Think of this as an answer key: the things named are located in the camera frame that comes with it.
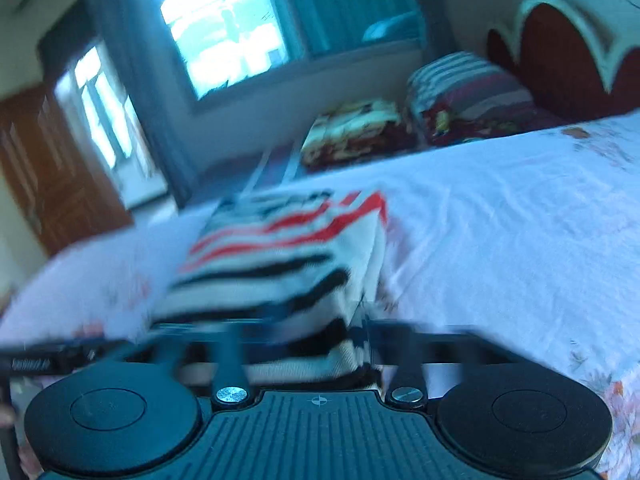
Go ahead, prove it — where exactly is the grey striped folded quilt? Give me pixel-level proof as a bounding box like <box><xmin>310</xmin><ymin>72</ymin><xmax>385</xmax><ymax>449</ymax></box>
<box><xmin>406</xmin><ymin>51</ymin><xmax>538</xmax><ymax>126</ymax></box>

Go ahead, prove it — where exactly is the brown wooden door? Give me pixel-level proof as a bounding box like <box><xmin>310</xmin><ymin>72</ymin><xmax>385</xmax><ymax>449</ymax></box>
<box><xmin>0</xmin><ymin>82</ymin><xmax>133</xmax><ymax>256</ymax></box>

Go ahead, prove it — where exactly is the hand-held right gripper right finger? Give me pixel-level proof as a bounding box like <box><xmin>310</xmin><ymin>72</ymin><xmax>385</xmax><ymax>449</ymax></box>
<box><xmin>359</xmin><ymin>304</ymin><xmax>517</xmax><ymax>407</ymax></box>

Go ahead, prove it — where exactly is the red patterned folded quilt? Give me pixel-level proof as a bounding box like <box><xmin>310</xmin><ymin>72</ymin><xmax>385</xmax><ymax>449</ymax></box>
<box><xmin>422</xmin><ymin>100</ymin><xmax>566</xmax><ymax>148</ymax></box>

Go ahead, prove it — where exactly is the white black red striped sweater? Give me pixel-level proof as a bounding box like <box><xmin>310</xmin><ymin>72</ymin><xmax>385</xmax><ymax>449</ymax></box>
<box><xmin>150</xmin><ymin>189</ymin><xmax>391</xmax><ymax>391</ymax></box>

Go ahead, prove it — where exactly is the teal curtain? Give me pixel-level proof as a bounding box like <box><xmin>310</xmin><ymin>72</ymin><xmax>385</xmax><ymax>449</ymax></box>
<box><xmin>277</xmin><ymin>0</ymin><xmax>418</xmax><ymax>56</ymax></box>

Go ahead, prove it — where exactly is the teal cushion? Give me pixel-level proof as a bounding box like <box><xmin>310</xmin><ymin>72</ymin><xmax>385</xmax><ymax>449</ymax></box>
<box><xmin>362</xmin><ymin>12</ymin><xmax>421</xmax><ymax>43</ymax></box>

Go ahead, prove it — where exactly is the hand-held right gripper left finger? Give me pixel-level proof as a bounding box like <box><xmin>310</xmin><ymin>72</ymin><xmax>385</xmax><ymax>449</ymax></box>
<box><xmin>125</xmin><ymin>320</ymin><xmax>282</xmax><ymax>407</ymax></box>

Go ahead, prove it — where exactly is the bed with white floral sheet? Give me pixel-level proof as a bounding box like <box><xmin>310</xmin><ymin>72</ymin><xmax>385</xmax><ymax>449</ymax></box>
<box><xmin>0</xmin><ymin>110</ymin><xmax>640</xmax><ymax>480</ymax></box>

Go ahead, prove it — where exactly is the balcony glass door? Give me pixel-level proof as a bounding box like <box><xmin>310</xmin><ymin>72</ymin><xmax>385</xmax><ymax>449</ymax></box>
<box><xmin>52</xmin><ymin>42</ymin><xmax>168</xmax><ymax>211</ymax></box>

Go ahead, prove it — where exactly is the large glass window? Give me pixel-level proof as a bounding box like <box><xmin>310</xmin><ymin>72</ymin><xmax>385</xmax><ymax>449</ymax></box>
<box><xmin>145</xmin><ymin>0</ymin><xmax>426</xmax><ymax>103</ymax></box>

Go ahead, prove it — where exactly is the red white scalloped headboard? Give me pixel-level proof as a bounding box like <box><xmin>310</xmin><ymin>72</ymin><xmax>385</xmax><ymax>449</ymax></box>
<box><xmin>486</xmin><ymin>0</ymin><xmax>640</xmax><ymax>121</ymax></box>

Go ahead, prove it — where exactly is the grey curtain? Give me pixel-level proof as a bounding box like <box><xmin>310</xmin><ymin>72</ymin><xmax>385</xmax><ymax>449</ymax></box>
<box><xmin>82</xmin><ymin>0</ymin><xmax>201</xmax><ymax>211</ymax></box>
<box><xmin>410</xmin><ymin>0</ymin><xmax>456</xmax><ymax>56</ymax></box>

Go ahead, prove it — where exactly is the cream brown printed folded blanket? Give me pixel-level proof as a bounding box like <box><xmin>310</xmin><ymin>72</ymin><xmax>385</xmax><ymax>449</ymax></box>
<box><xmin>300</xmin><ymin>99</ymin><xmax>418</xmax><ymax>171</ymax></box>

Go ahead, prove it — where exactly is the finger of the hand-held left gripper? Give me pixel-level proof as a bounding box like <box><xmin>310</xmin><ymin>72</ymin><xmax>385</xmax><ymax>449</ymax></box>
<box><xmin>52</xmin><ymin>341</ymin><xmax>130</xmax><ymax>370</ymax></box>

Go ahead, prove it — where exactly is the low bed with striped sheet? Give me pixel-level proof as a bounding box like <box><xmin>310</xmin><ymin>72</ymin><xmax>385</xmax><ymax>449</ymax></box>
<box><xmin>197</xmin><ymin>135</ymin><xmax>426</xmax><ymax>206</ymax></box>

